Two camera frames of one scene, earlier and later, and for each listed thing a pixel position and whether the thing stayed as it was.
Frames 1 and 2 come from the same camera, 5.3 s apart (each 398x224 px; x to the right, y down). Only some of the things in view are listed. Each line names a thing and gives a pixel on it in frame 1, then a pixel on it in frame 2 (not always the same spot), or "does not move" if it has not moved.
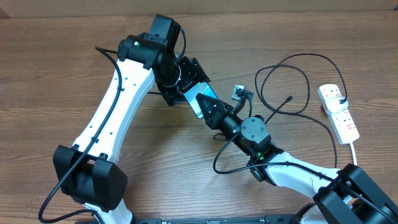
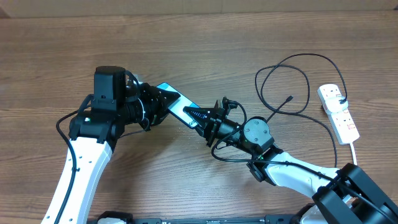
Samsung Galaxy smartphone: x=190 y=94 -> x=176 y=107
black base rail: x=286 y=219 does not move
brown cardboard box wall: x=58 y=8 does not move
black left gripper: x=194 y=73 -> x=158 y=103
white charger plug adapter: x=334 y=105 does not move
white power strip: x=341 y=121 does not move
